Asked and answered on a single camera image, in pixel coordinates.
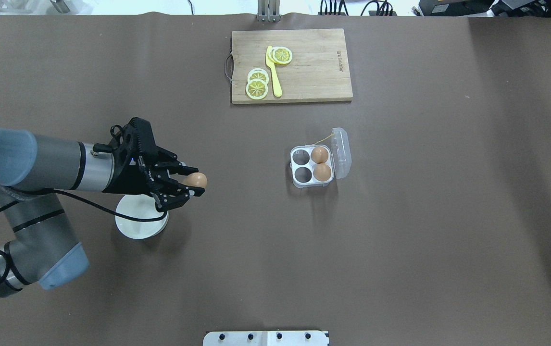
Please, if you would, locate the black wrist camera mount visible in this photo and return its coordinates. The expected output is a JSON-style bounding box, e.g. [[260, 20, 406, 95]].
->
[[109, 117, 158, 156]]

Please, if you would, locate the brown egg from bowl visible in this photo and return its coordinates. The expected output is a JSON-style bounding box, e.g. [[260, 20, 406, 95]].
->
[[182, 172, 208, 188]]

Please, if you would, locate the brown egg in box near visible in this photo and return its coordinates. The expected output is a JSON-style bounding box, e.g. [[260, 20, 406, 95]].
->
[[313, 163, 331, 182]]

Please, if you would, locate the lemon slice top right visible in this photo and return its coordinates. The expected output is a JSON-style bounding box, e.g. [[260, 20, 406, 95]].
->
[[270, 46, 293, 65]]

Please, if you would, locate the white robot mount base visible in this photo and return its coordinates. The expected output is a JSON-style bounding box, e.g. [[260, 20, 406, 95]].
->
[[202, 330, 330, 346]]

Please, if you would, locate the clear plastic egg box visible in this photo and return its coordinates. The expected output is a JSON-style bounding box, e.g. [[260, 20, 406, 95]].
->
[[289, 127, 352, 189]]

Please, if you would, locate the lemon slice upper left pair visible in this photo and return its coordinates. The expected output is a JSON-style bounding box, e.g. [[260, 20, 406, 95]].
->
[[247, 68, 269, 83]]

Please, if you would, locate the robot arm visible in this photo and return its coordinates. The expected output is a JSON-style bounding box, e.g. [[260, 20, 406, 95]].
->
[[0, 118, 207, 298]]

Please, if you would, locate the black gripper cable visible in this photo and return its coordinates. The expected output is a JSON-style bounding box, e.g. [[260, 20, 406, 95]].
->
[[0, 187, 168, 294]]

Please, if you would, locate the lemon slice pair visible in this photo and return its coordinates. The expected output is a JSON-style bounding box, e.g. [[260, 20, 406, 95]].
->
[[245, 79, 269, 100], [247, 68, 269, 83]]

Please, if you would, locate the white bowl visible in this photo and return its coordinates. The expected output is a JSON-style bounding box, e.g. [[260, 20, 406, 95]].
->
[[115, 195, 168, 239]]

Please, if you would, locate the brown egg in box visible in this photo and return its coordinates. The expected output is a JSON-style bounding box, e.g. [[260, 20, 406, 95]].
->
[[313, 163, 331, 182], [311, 146, 330, 164]]

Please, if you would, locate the brown egg in box far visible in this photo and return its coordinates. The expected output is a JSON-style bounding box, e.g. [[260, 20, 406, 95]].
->
[[311, 146, 330, 164]]

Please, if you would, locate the yellow plastic knife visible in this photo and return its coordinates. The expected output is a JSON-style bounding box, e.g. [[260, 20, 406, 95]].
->
[[265, 45, 283, 98]]

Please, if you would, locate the aluminium frame post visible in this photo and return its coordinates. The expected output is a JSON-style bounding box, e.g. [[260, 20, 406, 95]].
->
[[256, 0, 281, 23]]

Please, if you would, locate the wooden cutting board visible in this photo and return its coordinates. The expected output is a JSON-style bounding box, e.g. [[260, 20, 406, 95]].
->
[[231, 28, 354, 104]]

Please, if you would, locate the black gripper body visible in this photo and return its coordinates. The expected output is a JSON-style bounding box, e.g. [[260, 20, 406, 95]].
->
[[102, 144, 159, 195]]

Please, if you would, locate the lemon slice lower left pair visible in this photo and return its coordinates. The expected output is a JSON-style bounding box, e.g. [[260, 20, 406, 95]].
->
[[245, 79, 269, 100]]

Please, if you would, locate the lemon slice under top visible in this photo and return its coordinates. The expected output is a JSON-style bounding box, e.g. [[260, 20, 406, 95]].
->
[[266, 49, 276, 65]]

